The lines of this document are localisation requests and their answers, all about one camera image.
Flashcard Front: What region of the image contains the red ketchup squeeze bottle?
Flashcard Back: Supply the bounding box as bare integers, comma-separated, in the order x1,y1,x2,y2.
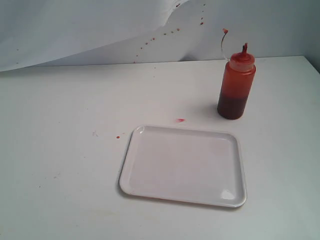
217,28,256,120

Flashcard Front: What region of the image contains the white rectangular plastic tray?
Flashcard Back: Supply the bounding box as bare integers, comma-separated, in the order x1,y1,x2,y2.
119,125,247,208

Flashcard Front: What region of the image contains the white paper backdrop sheet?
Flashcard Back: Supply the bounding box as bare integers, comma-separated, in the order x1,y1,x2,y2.
0,0,183,71

